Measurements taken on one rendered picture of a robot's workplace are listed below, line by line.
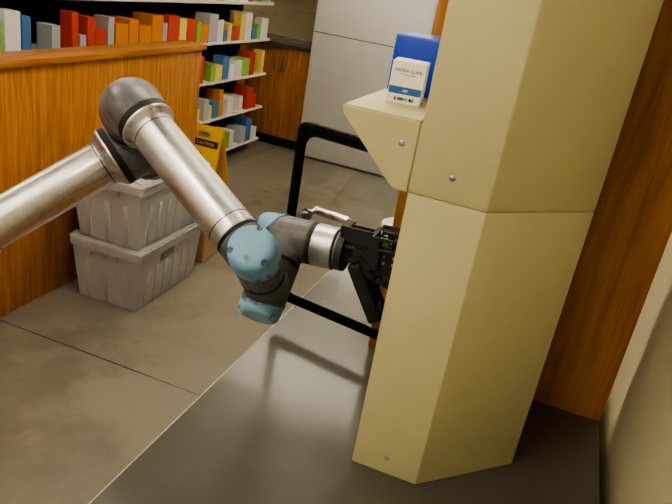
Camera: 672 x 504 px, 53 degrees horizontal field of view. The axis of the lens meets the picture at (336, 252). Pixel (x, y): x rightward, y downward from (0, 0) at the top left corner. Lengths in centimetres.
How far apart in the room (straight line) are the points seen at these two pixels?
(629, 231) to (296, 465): 71
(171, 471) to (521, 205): 65
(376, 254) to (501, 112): 33
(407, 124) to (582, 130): 24
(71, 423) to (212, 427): 157
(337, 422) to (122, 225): 218
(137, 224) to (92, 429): 98
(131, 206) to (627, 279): 233
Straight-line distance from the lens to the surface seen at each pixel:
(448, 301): 97
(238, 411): 122
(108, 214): 326
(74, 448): 261
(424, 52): 109
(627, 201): 129
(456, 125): 90
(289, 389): 129
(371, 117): 92
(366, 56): 605
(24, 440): 266
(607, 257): 132
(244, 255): 97
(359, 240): 111
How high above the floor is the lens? 168
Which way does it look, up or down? 23 degrees down
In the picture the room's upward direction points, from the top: 10 degrees clockwise
